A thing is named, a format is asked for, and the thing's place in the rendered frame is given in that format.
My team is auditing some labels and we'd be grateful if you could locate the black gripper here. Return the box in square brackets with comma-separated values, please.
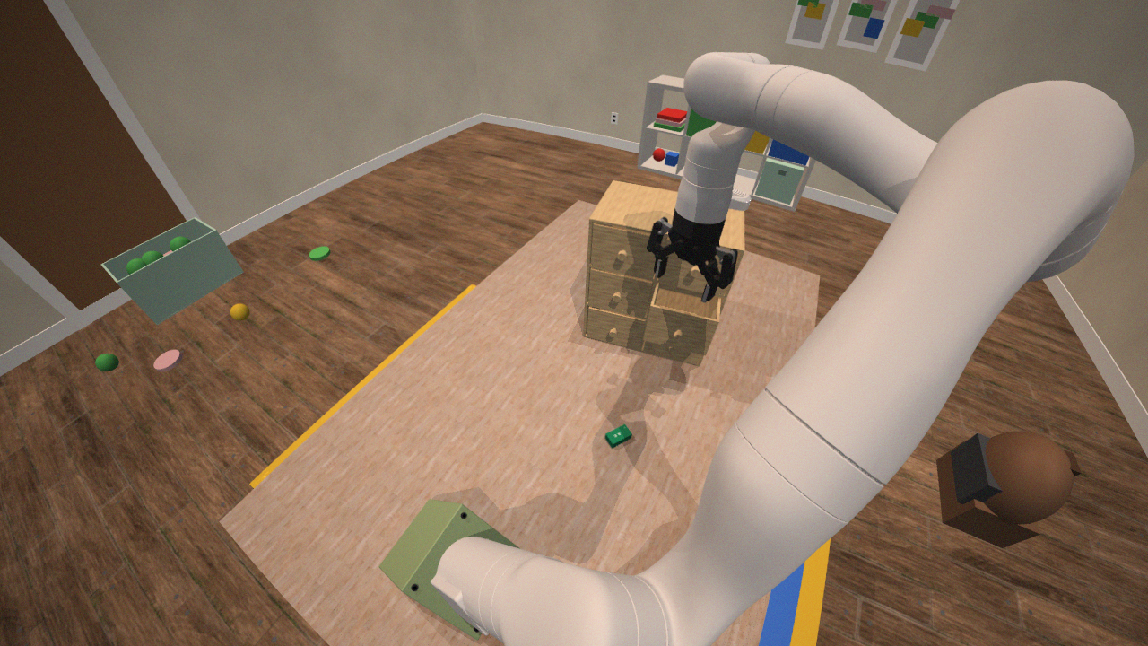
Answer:
[647, 209, 738, 303]

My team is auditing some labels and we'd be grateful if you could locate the green nine-volt battery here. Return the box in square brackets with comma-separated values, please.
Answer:
[605, 425, 633, 447]

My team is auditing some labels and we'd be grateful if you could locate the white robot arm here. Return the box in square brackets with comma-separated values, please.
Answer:
[431, 52, 1135, 646]

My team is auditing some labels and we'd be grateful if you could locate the light wooden chest of drawers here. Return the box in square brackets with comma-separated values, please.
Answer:
[583, 180, 744, 355]

